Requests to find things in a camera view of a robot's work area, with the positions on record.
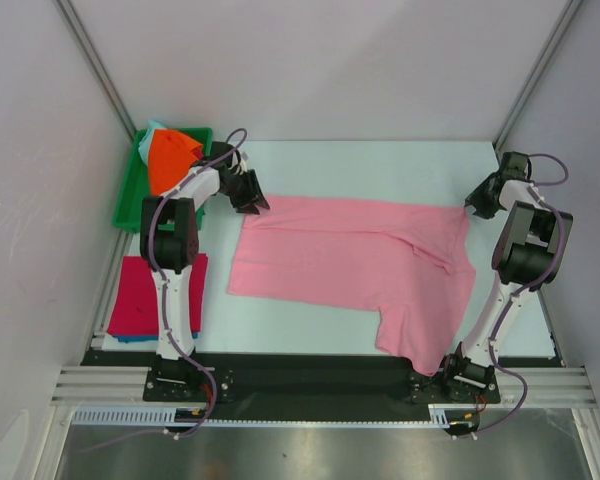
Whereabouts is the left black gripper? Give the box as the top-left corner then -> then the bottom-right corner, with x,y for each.
219,170 -> 268,215

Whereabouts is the pink t shirt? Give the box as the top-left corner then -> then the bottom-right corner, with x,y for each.
228,196 -> 476,376

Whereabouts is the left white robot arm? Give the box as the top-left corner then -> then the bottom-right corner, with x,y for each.
140,137 -> 270,361

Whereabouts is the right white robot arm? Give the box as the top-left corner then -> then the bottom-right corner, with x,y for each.
451,151 -> 574,370

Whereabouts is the orange t shirt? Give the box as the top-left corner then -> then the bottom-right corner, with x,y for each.
148,129 -> 204,196

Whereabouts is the green plastic bin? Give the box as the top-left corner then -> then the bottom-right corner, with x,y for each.
111,126 -> 215,234

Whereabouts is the light blue t shirt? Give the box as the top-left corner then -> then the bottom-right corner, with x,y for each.
137,120 -> 166,166

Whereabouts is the folded magenta t shirt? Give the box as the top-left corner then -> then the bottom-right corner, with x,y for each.
107,254 -> 209,335

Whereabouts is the folded blue t shirt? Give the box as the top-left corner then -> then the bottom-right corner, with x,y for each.
107,331 -> 200,343

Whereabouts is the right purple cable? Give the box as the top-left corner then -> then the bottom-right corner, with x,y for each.
449,153 -> 570,439

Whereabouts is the purple cable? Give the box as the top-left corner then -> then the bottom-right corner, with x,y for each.
77,128 -> 248,454
449,153 -> 570,439

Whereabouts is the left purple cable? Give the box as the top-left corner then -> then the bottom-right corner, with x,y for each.
77,128 -> 248,454

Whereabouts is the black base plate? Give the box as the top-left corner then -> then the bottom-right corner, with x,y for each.
79,349 -> 501,422

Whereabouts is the slotted cable duct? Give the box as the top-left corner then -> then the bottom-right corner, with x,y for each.
72,406 -> 477,429

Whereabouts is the aluminium frame rail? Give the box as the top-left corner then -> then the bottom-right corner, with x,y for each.
51,366 -> 597,409

